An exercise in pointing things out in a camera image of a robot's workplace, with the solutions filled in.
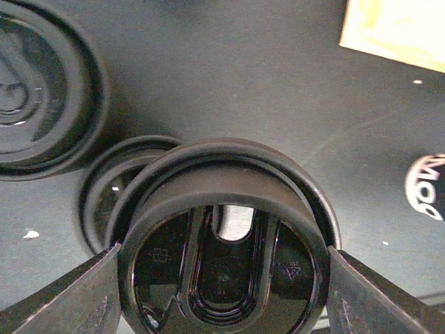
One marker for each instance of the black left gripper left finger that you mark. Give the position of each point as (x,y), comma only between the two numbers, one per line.
(85,300)

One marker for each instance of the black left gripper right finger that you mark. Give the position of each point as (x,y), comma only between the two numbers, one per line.
(362,301)

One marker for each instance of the orange kraft paper bag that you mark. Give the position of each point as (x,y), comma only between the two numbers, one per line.
(410,32)

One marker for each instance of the black cup lid stack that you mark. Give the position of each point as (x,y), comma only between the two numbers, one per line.
(106,179)
(54,92)

